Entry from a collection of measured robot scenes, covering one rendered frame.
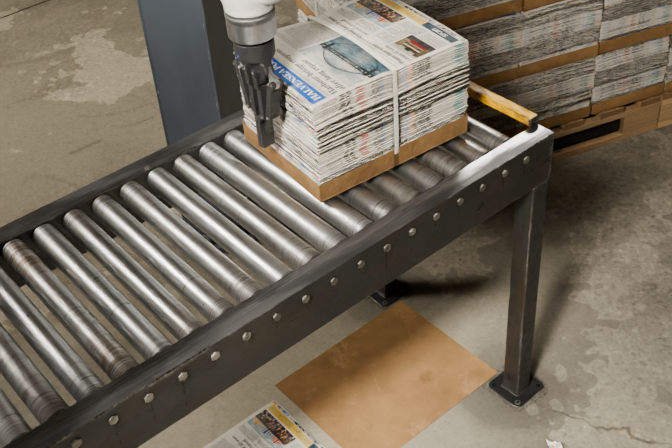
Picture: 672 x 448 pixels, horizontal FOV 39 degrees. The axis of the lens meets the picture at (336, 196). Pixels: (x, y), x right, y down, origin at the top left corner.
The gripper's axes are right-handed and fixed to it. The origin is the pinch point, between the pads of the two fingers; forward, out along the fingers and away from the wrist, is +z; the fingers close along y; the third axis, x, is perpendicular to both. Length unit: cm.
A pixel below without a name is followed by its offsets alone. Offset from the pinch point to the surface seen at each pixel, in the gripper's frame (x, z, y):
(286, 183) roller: -2.9, 14.3, -0.8
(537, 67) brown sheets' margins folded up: -124, 53, 33
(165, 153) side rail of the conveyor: 9.8, 13.1, 24.5
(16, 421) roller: 65, 13, -20
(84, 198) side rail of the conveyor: 30.0, 13.1, 23.0
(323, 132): -4.6, -3.0, -12.4
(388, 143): -19.5, 6.4, -13.5
